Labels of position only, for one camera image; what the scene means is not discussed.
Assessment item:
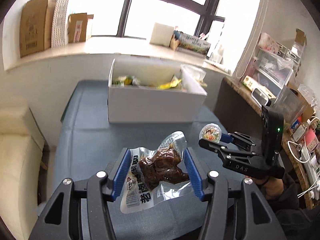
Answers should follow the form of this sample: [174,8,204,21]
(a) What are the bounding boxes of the clear jelly cup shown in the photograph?
[199,123,222,143]

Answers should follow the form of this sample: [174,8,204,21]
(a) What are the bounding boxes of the braised meat vacuum pack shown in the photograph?
[120,131,193,214]

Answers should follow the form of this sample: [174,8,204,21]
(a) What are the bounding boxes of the yellow green snack bag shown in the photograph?
[112,75,140,86]

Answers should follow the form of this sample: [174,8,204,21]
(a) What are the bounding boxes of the person's right hand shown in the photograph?
[253,177,284,200]

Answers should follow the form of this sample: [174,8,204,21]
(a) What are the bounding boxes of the wooden side desk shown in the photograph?
[214,76,318,210]

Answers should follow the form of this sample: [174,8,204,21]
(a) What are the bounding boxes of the blue tablecloth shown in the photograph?
[51,80,249,240]

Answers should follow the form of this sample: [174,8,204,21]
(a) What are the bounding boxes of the white power strip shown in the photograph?
[300,144,319,200]

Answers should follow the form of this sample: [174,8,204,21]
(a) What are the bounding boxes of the white storage box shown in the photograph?
[107,57,207,123]

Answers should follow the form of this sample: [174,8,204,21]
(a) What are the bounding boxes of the tissue paper pack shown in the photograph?
[181,64,208,88]

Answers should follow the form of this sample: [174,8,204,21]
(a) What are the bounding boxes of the clear drawer organizer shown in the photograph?
[253,29,306,96]

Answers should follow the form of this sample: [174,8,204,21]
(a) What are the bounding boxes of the cream sofa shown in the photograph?
[1,105,44,239]

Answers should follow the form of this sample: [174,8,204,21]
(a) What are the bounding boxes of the landscape printed box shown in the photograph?
[170,30,211,56]

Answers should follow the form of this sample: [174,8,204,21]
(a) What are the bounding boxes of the white dotted paper bag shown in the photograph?
[50,0,92,48]

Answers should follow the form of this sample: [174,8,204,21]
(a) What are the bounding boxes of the small open cardboard box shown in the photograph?
[68,13,94,43]

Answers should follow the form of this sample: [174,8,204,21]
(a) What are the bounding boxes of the large brown cardboard box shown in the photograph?
[20,0,57,58]

